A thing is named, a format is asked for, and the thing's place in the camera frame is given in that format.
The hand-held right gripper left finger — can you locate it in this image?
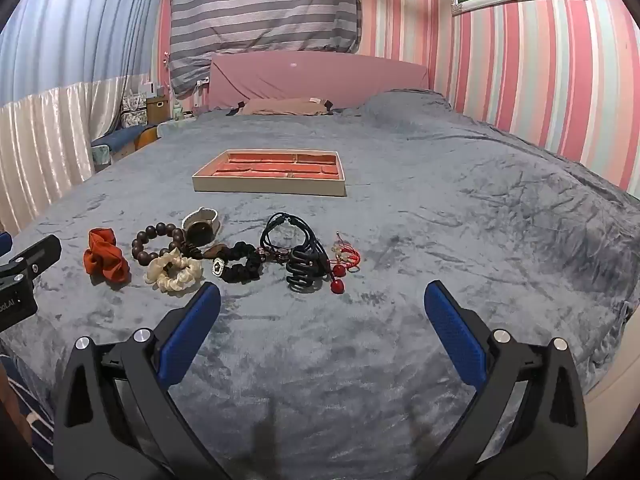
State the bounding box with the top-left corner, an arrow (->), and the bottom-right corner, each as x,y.
52,282 -> 222,480

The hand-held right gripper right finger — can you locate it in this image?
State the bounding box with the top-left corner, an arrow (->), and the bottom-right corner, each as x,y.
424,280 -> 589,480

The cream satin scrunchie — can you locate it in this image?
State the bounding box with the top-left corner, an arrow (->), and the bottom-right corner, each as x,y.
143,247 -> 204,294

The orange scrunchie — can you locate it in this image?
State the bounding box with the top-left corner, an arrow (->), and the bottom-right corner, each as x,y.
83,227 -> 131,285

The brown wooden bead bracelet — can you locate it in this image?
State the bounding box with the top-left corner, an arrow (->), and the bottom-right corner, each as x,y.
131,222 -> 187,265

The black hair claw clip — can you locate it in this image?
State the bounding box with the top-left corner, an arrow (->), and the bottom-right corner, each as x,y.
285,244 -> 327,295

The black cord bracelet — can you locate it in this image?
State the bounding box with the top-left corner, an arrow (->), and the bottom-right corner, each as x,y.
258,212 -> 319,264

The brick-lined jewelry tray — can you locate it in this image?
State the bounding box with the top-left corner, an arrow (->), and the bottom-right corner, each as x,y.
192,149 -> 348,198

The black scrunchie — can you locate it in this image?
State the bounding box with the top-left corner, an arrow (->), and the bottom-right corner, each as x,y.
212,241 -> 264,284

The beige wrist watch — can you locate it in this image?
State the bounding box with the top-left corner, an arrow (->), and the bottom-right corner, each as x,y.
181,206 -> 221,245

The blue and cream curtain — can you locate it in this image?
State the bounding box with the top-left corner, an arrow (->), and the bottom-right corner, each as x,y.
0,0 -> 174,237

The grey plush blanket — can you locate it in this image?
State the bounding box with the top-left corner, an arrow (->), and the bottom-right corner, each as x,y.
0,89 -> 640,480

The blue cushioned bench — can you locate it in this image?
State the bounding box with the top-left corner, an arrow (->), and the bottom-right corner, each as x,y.
90,125 -> 146,165

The white mattress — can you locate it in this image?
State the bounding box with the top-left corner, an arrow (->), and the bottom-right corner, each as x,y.
582,310 -> 640,407

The patterned storage box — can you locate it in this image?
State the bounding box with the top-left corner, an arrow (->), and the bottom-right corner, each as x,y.
122,92 -> 147,129

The brown cardboard box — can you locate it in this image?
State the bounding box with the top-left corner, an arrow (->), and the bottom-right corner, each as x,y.
145,95 -> 168,124

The tan pillow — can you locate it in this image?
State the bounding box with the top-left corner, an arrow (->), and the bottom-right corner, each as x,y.
238,96 -> 334,117

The pink headboard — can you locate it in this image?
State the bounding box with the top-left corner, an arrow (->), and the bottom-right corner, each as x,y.
207,52 -> 430,111

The grey striped quilt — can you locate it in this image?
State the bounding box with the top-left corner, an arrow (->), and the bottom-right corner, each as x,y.
167,0 -> 364,99

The red cherry bead hair tie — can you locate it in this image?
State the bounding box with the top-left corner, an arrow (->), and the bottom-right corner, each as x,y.
332,232 -> 362,274

